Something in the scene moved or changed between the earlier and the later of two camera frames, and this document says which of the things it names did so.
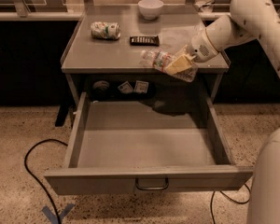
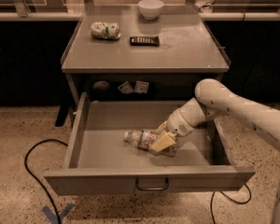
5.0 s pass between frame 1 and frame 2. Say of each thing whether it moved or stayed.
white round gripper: moved
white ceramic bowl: stayed
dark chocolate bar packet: stayed
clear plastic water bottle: moved
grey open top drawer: stayed
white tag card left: stayed
